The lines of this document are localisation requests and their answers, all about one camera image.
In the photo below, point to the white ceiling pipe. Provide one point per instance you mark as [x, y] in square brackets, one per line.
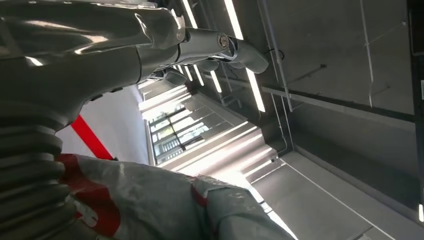
[284, 86]

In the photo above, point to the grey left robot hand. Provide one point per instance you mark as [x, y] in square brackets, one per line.
[82, 59]

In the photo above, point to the grey package with red print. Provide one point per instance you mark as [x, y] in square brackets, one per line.
[149, 198]

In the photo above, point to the white ceiling light strip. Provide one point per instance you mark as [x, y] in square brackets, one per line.
[198, 76]
[216, 82]
[255, 94]

